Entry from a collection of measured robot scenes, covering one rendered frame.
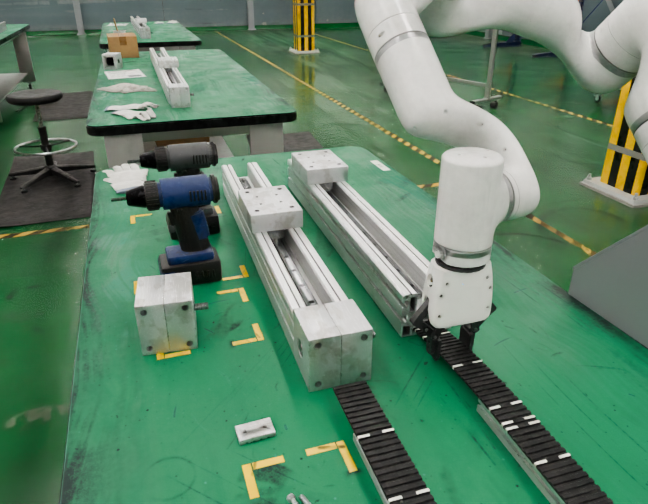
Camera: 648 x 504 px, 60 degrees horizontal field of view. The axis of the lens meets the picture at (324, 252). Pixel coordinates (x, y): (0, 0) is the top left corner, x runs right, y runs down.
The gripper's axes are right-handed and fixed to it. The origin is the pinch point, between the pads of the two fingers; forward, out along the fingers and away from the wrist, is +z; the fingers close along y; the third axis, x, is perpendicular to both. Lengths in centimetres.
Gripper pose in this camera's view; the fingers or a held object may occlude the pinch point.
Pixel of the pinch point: (450, 343)
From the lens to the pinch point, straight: 93.8
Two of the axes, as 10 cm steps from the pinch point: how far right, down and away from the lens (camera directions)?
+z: 0.0, 9.0, 4.5
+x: -3.0, -4.2, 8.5
